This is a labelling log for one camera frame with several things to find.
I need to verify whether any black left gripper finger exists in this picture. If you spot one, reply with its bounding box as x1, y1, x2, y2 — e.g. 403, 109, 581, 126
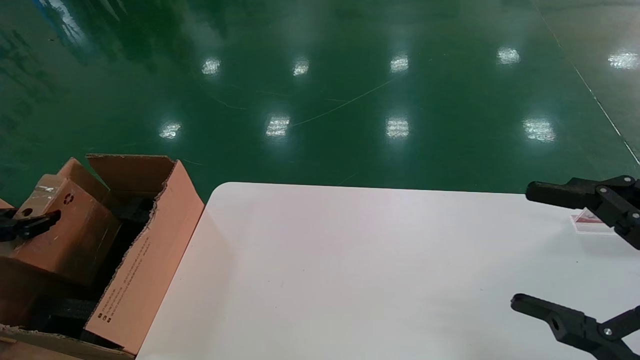
0, 209, 62, 243

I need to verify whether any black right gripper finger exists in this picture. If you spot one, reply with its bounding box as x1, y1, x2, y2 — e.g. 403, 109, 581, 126
510, 293, 640, 360
525, 175, 640, 251

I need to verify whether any small brown cardboard box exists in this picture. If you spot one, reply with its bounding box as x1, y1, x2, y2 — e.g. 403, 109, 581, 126
0, 173, 122, 287

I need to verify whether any big open cardboard box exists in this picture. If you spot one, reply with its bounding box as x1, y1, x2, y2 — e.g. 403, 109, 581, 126
0, 154, 206, 360

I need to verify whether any small red white card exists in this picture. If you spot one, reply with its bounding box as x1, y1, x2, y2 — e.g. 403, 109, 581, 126
570, 209, 617, 235

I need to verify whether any black foam block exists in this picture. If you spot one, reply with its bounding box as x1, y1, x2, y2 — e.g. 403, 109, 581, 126
106, 196, 157, 227
29, 297, 99, 337

